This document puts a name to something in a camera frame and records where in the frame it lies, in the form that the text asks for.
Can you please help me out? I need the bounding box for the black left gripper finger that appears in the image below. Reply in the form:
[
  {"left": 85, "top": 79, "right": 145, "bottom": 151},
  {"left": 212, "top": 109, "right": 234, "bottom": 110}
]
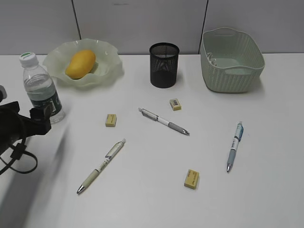
[{"left": 28, "top": 104, "right": 53, "bottom": 136}]

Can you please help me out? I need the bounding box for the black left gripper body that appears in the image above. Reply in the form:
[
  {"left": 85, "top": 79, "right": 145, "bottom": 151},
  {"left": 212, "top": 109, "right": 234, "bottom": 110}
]
[{"left": 0, "top": 101, "right": 27, "bottom": 143}]

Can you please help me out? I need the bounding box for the clear water bottle green label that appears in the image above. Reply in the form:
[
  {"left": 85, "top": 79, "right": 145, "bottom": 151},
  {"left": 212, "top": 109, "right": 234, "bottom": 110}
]
[{"left": 19, "top": 52, "right": 65, "bottom": 124}]

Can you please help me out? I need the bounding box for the yellow mango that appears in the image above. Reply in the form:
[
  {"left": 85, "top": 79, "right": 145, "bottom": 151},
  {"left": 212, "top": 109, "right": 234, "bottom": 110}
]
[{"left": 65, "top": 49, "right": 96, "bottom": 80}]

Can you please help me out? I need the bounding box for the white green ballpoint pen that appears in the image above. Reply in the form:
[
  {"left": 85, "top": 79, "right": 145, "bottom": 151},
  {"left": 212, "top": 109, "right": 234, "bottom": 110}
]
[{"left": 76, "top": 139, "right": 126, "bottom": 195}]

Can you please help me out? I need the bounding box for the printed waste paper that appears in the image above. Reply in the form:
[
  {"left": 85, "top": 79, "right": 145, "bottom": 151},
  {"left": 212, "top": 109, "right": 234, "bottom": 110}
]
[{"left": 207, "top": 52, "right": 217, "bottom": 67}]

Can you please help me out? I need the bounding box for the white blue ballpoint pen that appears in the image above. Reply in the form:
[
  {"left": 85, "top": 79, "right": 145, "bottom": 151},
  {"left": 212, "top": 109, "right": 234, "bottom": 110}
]
[{"left": 226, "top": 121, "right": 244, "bottom": 173}]

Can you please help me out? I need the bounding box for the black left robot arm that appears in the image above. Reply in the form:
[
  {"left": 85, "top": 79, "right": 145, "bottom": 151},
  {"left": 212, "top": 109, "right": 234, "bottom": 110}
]
[{"left": 0, "top": 101, "right": 53, "bottom": 154}]

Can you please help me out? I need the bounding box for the yellow eraser left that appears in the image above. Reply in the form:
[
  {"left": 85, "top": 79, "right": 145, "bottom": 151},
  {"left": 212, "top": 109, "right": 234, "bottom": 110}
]
[{"left": 105, "top": 114, "right": 117, "bottom": 127}]

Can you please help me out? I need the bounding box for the pale green wavy glass plate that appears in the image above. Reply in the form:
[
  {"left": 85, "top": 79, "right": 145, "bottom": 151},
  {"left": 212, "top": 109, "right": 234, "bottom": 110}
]
[{"left": 43, "top": 38, "right": 124, "bottom": 88}]

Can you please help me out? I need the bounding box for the white grey ballpoint pen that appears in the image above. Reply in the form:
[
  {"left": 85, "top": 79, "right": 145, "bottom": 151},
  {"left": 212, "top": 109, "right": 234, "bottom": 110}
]
[{"left": 138, "top": 107, "right": 190, "bottom": 135}]

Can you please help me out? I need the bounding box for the yellow eraser with barcode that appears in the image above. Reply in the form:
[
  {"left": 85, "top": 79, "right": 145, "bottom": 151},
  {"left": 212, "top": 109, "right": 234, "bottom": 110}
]
[{"left": 170, "top": 98, "right": 182, "bottom": 111}]

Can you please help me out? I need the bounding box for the black mesh pen holder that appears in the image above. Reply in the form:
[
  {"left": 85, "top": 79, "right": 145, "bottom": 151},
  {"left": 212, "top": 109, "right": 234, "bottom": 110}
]
[{"left": 149, "top": 42, "right": 180, "bottom": 88}]

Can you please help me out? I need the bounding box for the yellow eraser front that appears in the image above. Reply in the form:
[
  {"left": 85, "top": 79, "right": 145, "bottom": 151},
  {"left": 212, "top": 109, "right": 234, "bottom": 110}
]
[{"left": 184, "top": 169, "right": 200, "bottom": 190}]

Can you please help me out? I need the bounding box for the pale green woven plastic basket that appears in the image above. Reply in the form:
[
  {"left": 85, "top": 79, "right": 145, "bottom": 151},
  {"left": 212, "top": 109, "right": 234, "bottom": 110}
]
[{"left": 200, "top": 27, "right": 265, "bottom": 93}]

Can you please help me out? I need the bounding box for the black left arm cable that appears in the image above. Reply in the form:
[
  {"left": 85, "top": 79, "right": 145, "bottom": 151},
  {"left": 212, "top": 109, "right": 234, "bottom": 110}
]
[{"left": 0, "top": 136, "right": 38, "bottom": 176}]

